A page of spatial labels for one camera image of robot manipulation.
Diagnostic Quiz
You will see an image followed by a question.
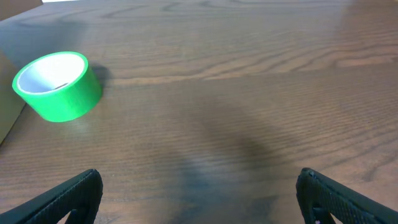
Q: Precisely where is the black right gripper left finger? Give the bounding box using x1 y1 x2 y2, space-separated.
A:
1 169 103 224

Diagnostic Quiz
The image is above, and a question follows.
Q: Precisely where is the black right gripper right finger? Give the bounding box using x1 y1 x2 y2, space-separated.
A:
296 167 397 224

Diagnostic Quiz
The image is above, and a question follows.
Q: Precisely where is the green tape roll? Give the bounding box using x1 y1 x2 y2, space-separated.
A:
12 51 102 123

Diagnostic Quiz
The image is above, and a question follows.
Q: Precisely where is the brown cardboard box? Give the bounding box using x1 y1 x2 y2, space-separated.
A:
1 0 43 142

